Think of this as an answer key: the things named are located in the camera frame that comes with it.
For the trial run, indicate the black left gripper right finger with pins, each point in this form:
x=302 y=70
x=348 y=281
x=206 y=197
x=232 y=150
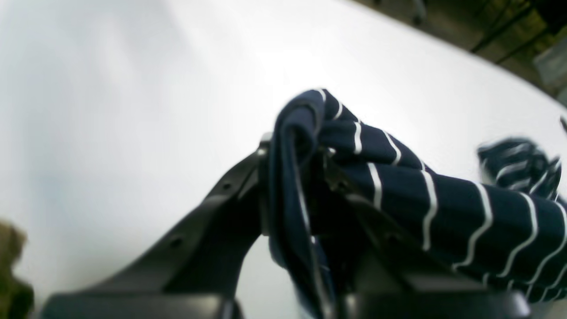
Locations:
x=377 y=270

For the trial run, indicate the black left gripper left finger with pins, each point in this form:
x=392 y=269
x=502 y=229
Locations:
x=193 y=270

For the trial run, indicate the navy white striped T-shirt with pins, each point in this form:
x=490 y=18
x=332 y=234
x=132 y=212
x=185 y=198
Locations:
x=508 y=235

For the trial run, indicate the camouflage T-shirt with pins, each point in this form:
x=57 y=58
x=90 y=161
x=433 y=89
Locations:
x=17 y=297

